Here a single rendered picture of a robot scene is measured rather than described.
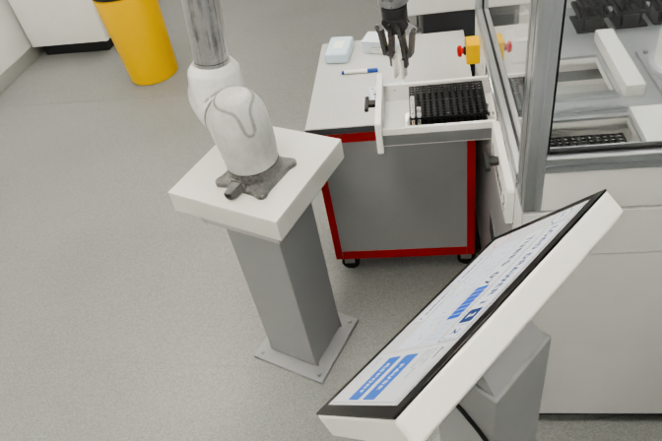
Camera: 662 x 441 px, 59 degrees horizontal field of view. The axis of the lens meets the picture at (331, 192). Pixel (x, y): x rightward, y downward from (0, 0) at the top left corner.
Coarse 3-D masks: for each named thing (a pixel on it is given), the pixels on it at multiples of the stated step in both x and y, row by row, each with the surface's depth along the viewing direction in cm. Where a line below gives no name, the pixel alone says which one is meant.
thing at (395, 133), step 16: (432, 80) 183; (448, 80) 182; (464, 80) 181; (480, 80) 181; (384, 96) 188; (400, 96) 187; (400, 112) 183; (384, 128) 168; (400, 128) 167; (416, 128) 166; (432, 128) 166; (448, 128) 165; (464, 128) 165; (480, 128) 164; (384, 144) 170; (400, 144) 170; (416, 144) 170
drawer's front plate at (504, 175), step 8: (496, 128) 154; (496, 136) 151; (496, 144) 149; (496, 152) 150; (504, 152) 146; (504, 160) 144; (504, 168) 141; (504, 176) 139; (504, 184) 139; (512, 184) 137; (504, 192) 140; (512, 192) 136; (504, 200) 141; (512, 200) 137; (504, 208) 142; (512, 208) 139; (504, 216) 142; (512, 216) 140
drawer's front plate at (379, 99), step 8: (376, 80) 182; (376, 88) 178; (376, 96) 175; (376, 104) 171; (384, 104) 187; (376, 112) 168; (384, 112) 184; (376, 120) 165; (376, 128) 165; (376, 136) 167
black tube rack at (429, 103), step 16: (416, 96) 177; (432, 96) 175; (448, 96) 174; (464, 96) 173; (480, 96) 171; (416, 112) 170; (432, 112) 169; (448, 112) 168; (464, 112) 167; (480, 112) 165
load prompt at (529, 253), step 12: (552, 228) 95; (540, 240) 93; (528, 252) 92; (516, 264) 91; (504, 276) 90; (492, 288) 88; (480, 300) 87; (468, 312) 86; (480, 312) 82; (456, 324) 85; (468, 324) 81; (444, 336) 84; (456, 336) 80
